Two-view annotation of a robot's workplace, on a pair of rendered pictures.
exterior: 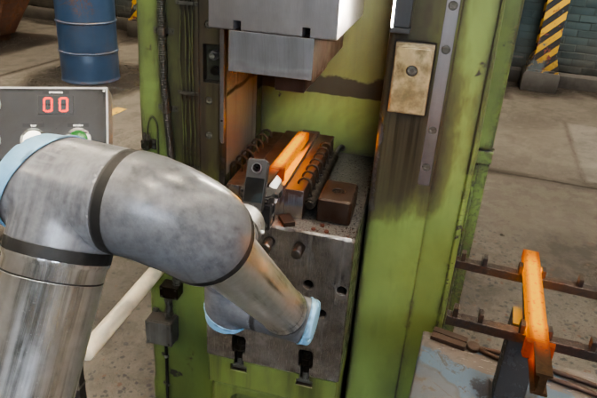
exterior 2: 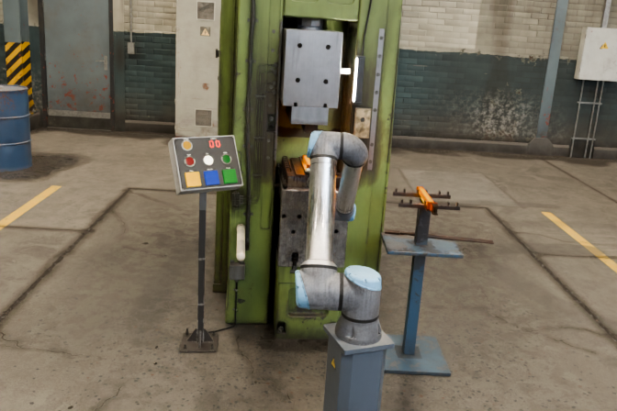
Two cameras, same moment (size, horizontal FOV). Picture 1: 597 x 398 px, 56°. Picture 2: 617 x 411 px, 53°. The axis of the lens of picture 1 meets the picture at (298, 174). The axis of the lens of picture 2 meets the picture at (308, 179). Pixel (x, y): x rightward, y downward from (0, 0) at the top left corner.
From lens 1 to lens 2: 2.20 m
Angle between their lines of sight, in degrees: 20
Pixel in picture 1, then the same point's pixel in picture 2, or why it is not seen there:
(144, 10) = (239, 100)
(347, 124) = not seen: hidden behind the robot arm
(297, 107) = (293, 146)
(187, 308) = (250, 257)
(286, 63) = (317, 118)
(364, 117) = not seen: hidden behind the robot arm
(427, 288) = (375, 221)
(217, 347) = (283, 261)
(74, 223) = (335, 149)
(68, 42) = not seen: outside the picture
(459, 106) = (382, 133)
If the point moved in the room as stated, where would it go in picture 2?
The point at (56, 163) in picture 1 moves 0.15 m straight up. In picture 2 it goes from (327, 135) to (330, 99)
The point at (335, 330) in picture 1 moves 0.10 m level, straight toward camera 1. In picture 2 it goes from (342, 238) to (347, 245)
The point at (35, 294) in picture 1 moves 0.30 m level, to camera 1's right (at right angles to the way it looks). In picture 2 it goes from (330, 166) to (395, 165)
